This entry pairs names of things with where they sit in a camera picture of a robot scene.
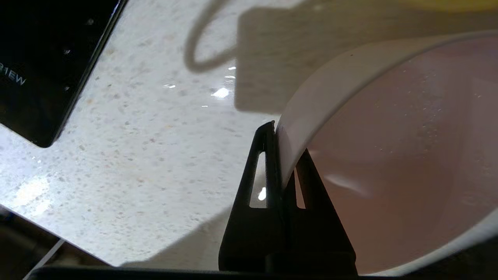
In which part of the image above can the black induction cooktop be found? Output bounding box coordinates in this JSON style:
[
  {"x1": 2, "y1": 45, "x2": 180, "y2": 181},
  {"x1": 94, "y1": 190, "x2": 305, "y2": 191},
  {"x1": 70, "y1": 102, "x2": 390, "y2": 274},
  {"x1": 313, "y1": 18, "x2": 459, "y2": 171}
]
[{"x1": 0, "y1": 0, "x2": 130, "y2": 149}]

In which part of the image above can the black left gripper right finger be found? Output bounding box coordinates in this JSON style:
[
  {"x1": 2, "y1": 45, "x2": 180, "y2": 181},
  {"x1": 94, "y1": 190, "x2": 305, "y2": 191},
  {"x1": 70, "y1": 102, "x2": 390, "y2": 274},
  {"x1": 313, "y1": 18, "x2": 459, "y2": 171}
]
[{"x1": 281, "y1": 150, "x2": 358, "y2": 275}]

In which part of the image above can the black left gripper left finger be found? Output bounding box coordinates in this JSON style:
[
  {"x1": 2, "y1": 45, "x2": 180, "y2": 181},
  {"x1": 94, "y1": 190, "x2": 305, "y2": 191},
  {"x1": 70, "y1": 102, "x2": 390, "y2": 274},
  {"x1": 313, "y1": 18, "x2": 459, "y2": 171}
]
[{"x1": 218, "y1": 121, "x2": 287, "y2": 271}]

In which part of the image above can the yellow plastic bowl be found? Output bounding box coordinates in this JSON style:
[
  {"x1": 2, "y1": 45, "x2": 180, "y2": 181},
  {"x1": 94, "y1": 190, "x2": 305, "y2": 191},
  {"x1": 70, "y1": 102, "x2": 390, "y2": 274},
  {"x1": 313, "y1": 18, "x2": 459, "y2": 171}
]
[{"x1": 405, "y1": 0, "x2": 498, "y2": 13}]

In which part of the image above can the pink plastic bowl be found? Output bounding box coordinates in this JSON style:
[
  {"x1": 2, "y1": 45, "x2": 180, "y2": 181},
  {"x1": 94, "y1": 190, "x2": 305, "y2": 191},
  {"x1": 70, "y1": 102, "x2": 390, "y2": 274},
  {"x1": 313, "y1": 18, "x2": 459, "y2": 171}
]
[{"x1": 274, "y1": 31, "x2": 498, "y2": 277}]

